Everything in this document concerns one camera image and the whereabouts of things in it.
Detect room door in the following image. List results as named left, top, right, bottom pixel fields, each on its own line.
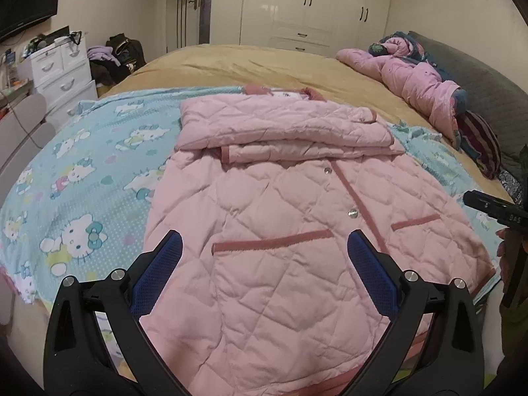
left=165, top=0, right=214, bottom=54

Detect pink quilted jacket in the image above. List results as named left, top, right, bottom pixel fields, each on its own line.
left=138, top=83, right=498, bottom=396

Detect blue cartoon printed blanket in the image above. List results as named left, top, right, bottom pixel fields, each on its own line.
left=0, top=86, right=512, bottom=310

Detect person's right forearm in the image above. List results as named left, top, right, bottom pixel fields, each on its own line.
left=489, top=303, right=528, bottom=396

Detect purple clothes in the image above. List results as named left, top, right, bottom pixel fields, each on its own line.
left=86, top=45, right=121, bottom=67

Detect white wardrobe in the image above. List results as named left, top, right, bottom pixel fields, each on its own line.
left=210, top=0, right=397, bottom=54

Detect black bag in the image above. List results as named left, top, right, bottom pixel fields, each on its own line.
left=105, top=33, right=148, bottom=72

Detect bed with tan cover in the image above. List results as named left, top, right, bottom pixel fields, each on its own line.
left=0, top=43, right=520, bottom=396

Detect dark striped pillow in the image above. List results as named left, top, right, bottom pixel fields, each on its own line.
left=456, top=109, right=502, bottom=180

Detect pink puffy coat pile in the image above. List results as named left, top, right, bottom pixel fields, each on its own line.
left=335, top=35, right=469, bottom=149

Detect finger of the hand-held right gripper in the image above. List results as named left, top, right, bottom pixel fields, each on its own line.
left=463, top=190, right=510, bottom=220

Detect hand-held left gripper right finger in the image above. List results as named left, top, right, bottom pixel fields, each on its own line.
left=347, top=229, right=486, bottom=396

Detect grey quilted headboard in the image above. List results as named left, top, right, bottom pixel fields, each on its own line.
left=406, top=31, right=528, bottom=174

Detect person's right hand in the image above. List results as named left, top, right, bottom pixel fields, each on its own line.
left=496, top=228, right=511, bottom=283

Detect white drawer cabinet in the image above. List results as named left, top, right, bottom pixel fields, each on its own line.
left=30, top=35, right=99, bottom=112

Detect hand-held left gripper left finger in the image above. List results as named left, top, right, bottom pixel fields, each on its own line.
left=42, top=229, right=184, bottom=396

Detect floral patterned cloth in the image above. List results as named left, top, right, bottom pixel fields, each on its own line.
left=497, top=169, right=521, bottom=205

